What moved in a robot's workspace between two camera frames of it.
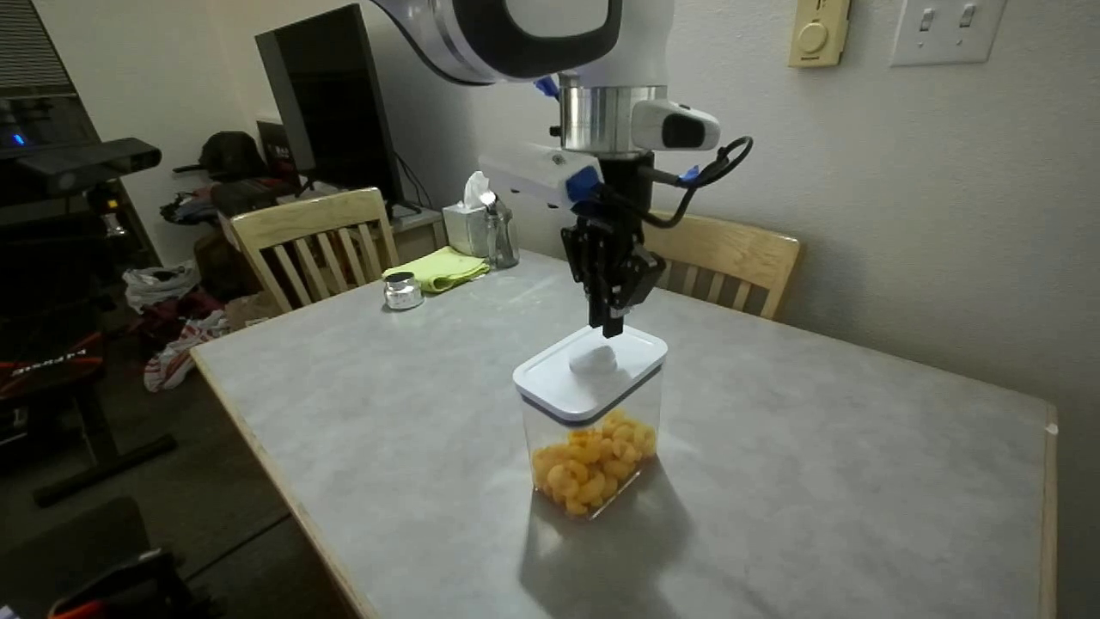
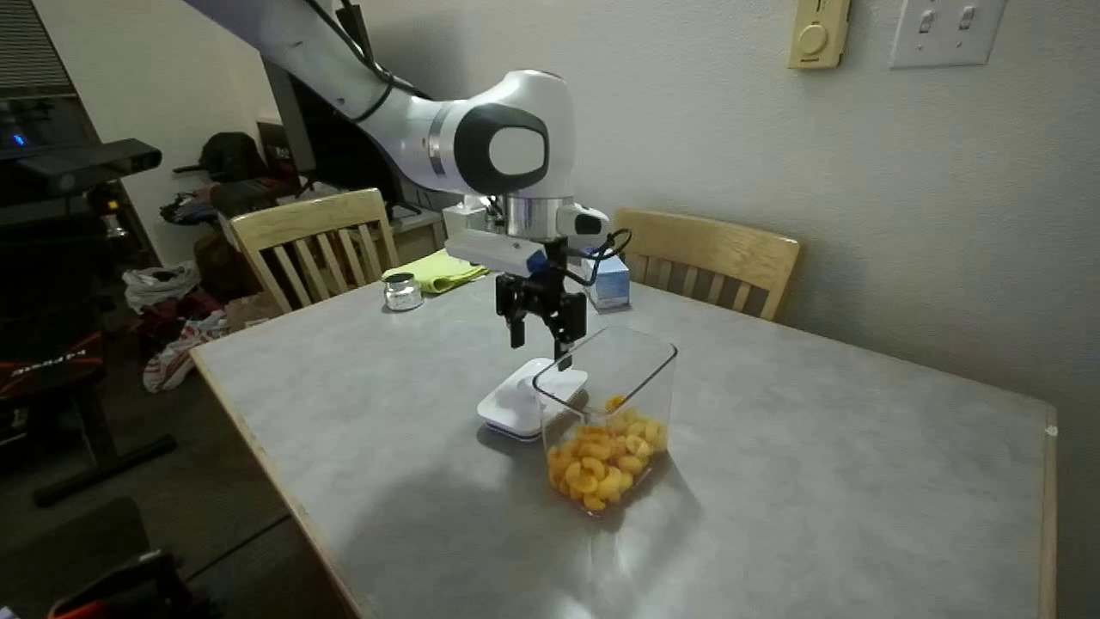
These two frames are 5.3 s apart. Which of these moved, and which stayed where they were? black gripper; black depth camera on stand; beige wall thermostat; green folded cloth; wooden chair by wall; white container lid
Moved: white container lid; black gripper
Stayed: black depth camera on stand; wooden chair by wall; green folded cloth; beige wall thermostat
